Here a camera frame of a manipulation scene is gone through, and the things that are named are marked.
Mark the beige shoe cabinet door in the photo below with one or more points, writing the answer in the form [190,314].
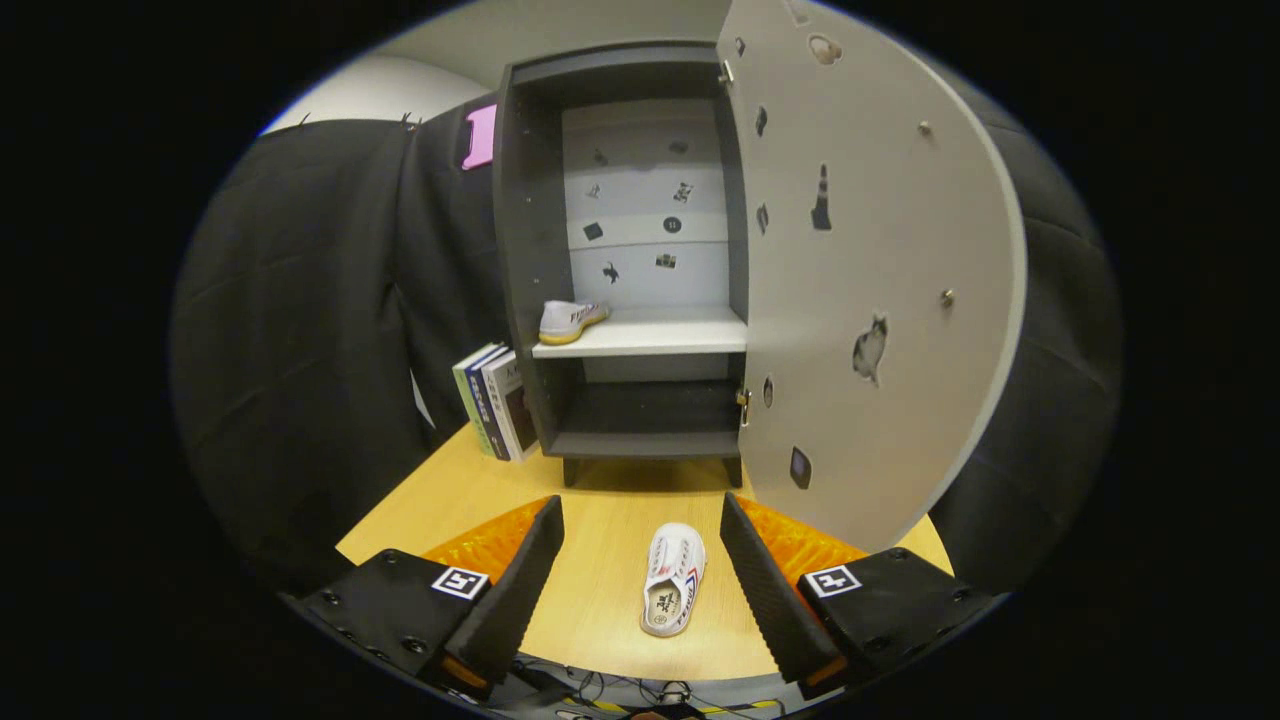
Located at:
[900,220]

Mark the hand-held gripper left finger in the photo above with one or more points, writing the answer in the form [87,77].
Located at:
[520,590]

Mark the green and white book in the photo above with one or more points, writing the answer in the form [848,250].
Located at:
[470,395]

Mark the white and black book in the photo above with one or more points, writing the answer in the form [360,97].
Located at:
[515,410]

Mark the black backdrop cloth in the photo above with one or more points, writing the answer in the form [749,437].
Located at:
[300,330]

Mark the white shoe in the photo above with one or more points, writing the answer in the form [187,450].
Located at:
[672,585]
[565,322]

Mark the dark blue book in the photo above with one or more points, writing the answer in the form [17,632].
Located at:
[486,405]

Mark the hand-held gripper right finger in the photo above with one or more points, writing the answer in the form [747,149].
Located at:
[765,590]

